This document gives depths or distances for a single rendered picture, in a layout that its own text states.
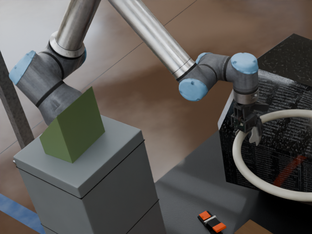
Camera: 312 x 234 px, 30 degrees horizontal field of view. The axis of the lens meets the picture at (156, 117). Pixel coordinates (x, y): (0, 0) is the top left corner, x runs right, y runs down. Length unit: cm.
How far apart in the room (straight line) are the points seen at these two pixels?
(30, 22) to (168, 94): 197
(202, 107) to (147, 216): 141
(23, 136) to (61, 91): 143
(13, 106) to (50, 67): 126
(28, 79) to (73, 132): 27
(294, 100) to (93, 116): 88
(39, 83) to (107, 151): 39
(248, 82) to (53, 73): 80
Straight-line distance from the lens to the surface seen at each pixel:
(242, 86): 205
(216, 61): 206
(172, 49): 196
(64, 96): 232
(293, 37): 296
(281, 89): 267
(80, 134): 238
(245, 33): 471
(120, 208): 253
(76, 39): 236
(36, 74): 234
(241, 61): 203
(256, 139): 222
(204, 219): 316
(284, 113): 228
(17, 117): 365
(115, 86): 435
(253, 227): 295
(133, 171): 251
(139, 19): 196
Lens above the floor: 235
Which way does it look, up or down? 37 degrees down
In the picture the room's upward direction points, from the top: 12 degrees counter-clockwise
